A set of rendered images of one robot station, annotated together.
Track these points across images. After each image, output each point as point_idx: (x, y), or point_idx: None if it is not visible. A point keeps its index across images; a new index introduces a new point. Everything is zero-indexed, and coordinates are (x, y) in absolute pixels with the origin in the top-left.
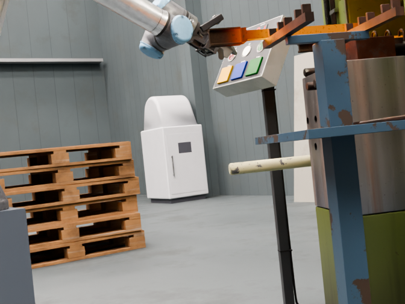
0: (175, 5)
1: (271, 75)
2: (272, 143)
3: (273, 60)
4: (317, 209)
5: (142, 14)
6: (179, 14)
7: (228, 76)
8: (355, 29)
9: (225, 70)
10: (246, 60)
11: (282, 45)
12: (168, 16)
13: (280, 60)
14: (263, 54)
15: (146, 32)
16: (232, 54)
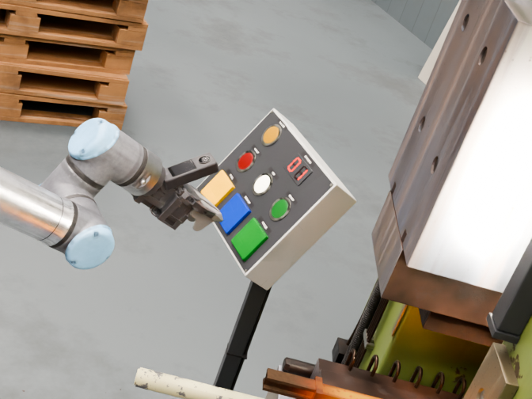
0: (120, 153)
1: (264, 276)
2: (242, 324)
3: (280, 253)
4: None
5: (15, 226)
6: (123, 169)
7: (216, 203)
8: None
9: (221, 181)
10: (252, 205)
11: (311, 232)
12: (69, 229)
13: (294, 253)
14: (271, 231)
15: (49, 182)
16: (246, 161)
